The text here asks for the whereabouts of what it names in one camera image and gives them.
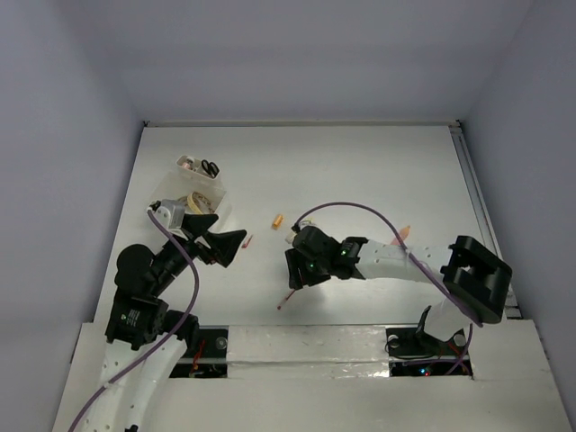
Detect red gel pen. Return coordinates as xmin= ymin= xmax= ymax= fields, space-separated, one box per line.
xmin=276 ymin=290 xmax=297 ymax=311

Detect white perforated storage basket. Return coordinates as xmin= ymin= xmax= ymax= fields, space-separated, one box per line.
xmin=150 ymin=172 xmax=232 ymax=233

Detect cream divided pen holder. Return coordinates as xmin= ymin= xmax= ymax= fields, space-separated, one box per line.
xmin=175 ymin=155 xmax=221 ymax=187

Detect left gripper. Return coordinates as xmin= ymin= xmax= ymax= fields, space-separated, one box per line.
xmin=150 ymin=212 xmax=247 ymax=293

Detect pink glue bottle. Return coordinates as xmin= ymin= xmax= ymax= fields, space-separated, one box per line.
xmin=391 ymin=225 xmax=410 ymax=246

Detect beige masking tape roll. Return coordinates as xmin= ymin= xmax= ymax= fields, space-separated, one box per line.
xmin=177 ymin=192 xmax=214 ymax=215

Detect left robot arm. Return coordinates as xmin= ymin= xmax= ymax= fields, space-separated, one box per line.
xmin=69 ymin=202 xmax=247 ymax=431

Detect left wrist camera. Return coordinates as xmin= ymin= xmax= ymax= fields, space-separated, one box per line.
xmin=147 ymin=199 xmax=185 ymax=238

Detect black handled scissors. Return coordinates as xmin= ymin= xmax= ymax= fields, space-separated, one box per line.
xmin=201 ymin=159 xmax=220 ymax=178

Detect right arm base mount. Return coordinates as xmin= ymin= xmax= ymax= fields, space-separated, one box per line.
xmin=384 ymin=306 xmax=473 ymax=378

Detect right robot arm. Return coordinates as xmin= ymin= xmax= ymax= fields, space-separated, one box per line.
xmin=284 ymin=225 xmax=512 ymax=353

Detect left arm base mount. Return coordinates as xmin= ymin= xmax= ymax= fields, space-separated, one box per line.
xmin=169 ymin=327 xmax=229 ymax=379

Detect pink white stapler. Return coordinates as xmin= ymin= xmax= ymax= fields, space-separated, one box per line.
xmin=181 ymin=157 xmax=195 ymax=171

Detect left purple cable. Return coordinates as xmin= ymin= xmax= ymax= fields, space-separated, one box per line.
xmin=67 ymin=209 xmax=202 ymax=431

